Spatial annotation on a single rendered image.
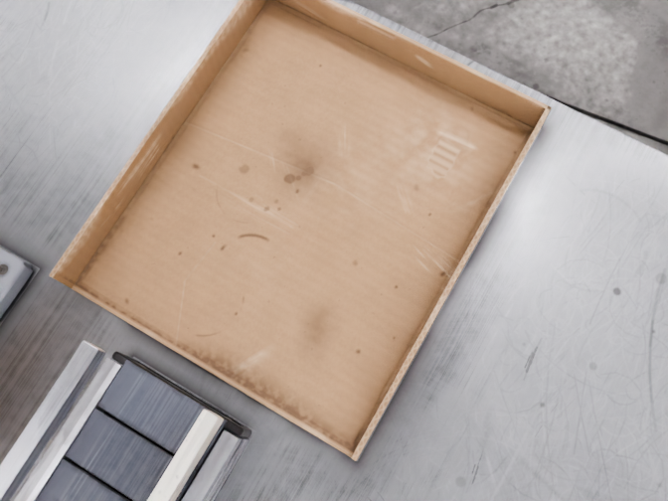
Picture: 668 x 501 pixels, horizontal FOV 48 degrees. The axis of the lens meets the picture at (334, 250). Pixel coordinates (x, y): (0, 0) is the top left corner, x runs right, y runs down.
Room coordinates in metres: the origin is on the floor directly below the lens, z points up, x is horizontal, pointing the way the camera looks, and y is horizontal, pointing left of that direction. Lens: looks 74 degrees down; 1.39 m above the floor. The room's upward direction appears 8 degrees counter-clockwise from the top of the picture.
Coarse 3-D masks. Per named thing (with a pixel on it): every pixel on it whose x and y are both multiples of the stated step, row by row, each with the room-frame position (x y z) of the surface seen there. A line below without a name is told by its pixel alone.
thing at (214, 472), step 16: (112, 368) 0.08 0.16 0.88; (144, 368) 0.08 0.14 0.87; (96, 384) 0.07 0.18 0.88; (80, 400) 0.06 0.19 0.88; (96, 400) 0.06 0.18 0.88; (80, 416) 0.05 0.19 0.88; (224, 416) 0.04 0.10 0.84; (64, 432) 0.04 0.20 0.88; (224, 432) 0.03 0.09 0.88; (240, 432) 0.03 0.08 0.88; (48, 448) 0.03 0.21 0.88; (64, 448) 0.03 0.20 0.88; (224, 448) 0.02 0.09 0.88; (240, 448) 0.02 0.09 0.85; (48, 464) 0.02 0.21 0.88; (208, 464) 0.01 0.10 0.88; (224, 464) 0.01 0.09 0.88; (32, 480) 0.01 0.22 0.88; (208, 480) 0.00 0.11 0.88; (224, 480) 0.00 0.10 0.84; (32, 496) 0.00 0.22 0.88; (192, 496) -0.01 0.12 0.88; (208, 496) -0.01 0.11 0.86
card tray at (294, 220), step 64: (256, 0) 0.38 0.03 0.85; (320, 0) 0.35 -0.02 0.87; (256, 64) 0.33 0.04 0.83; (320, 64) 0.32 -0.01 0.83; (384, 64) 0.31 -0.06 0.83; (448, 64) 0.28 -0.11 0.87; (192, 128) 0.28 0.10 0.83; (256, 128) 0.27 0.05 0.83; (320, 128) 0.26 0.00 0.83; (384, 128) 0.25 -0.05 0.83; (448, 128) 0.24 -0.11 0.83; (512, 128) 0.23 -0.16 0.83; (128, 192) 0.22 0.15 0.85; (192, 192) 0.22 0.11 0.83; (256, 192) 0.21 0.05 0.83; (320, 192) 0.20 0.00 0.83; (384, 192) 0.20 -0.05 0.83; (448, 192) 0.19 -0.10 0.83; (64, 256) 0.17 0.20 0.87; (128, 256) 0.17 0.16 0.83; (192, 256) 0.17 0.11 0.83; (256, 256) 0.16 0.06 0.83; (320, 256) 0.15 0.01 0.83; (384, 256) 0.14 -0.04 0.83; (448, 256) 0.14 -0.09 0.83; (128, 320) 0.12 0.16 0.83; (192, 320) 0.12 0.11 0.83; (256, 320) 0.11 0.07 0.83; (320, 320) 0.10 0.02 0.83; (384, 320) 0.10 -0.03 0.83; (256, 384) 0.06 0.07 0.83; (320, 384) 0.05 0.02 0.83; (384, 384) 0.05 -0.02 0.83
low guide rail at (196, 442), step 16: (208, 416) 0.04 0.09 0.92; (192, 432) 0.03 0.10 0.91; (208, 432) 0.03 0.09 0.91; (192, 448) 0.02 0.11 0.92; (176, 464) 0.01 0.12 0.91; (192, 464) 0.01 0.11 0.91; (160, 480) 0.00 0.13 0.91; (176, 480) 0.00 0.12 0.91; (160, 496) -0.01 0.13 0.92; (176, 496) -0.01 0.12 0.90
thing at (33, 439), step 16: (80, 352) 0.08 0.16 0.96; (96, 352) 0.08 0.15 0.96; (80, 368) 0.07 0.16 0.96; (64, 384) 0.06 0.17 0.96; (80, 384) 0.06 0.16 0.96; (48, 400) 0.06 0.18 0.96; (64, 400) 0.05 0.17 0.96; (48, 416) 0.05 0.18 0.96; (64, 416) 0.05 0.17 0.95; (32, 432) 0.04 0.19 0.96; (48, 432) 0.04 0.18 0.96; (16, 448) 0.03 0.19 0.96; (32, 448) 0.03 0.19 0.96; (0, 464) 0.02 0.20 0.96; (16, 464) 0.02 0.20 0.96; (32, 464) 0.02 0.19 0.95; (0, 480) 0.02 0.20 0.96; (16, 480) 0.01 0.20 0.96; (0, 496) 0.01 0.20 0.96
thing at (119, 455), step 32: (128, 384) 0.07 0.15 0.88; (160, 384) 0.07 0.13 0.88; (96, 416) 0.05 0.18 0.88; (128, 416) 0.05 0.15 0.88; (160, 416) 0.04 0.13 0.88; (192, 416) 0.04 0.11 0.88; (96, 448) 0.03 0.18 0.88; (128, 448) 0.03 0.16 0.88; (160, 448) 0.02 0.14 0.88; (64, 480) 0.01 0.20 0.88; (96, 480) 0.01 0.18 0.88; (128, 480) 0.01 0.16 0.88; (192, 480) 0.00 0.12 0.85
